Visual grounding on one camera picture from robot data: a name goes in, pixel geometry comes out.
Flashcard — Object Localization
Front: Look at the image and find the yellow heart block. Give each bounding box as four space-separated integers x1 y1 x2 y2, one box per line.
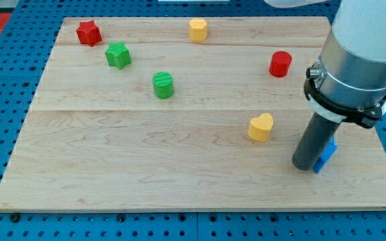
247 113 273 142

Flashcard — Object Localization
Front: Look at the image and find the blue triangle block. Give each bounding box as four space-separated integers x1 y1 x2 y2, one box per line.
313 137 338 173

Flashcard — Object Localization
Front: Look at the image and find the green star block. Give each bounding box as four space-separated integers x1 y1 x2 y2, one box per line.
105 42 131 70

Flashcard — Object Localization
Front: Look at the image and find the light wooden board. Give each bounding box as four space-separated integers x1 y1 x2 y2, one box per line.
0 17 386 213

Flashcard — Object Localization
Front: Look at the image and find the green cylinder block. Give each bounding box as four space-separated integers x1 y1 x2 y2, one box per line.
152 72 174 99

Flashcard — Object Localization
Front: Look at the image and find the black flange mount ring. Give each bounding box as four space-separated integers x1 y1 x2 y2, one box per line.
303 57 386 130

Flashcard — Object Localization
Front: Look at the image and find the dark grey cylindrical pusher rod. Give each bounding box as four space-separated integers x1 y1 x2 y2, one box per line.
292 113 340 171

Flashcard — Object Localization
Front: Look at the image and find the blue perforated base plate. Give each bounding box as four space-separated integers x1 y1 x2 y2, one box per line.
0 0 386 240

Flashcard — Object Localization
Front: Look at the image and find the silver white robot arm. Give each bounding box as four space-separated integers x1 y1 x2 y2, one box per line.
292 0 386 171

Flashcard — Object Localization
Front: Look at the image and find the yellow hexagon block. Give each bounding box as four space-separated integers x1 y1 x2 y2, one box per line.
188 17 208 42

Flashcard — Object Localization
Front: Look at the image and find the red cylinder block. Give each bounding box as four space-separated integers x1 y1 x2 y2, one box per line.
269 51 292 78

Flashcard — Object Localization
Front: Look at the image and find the red star block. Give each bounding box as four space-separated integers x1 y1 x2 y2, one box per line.
76 20 103 47

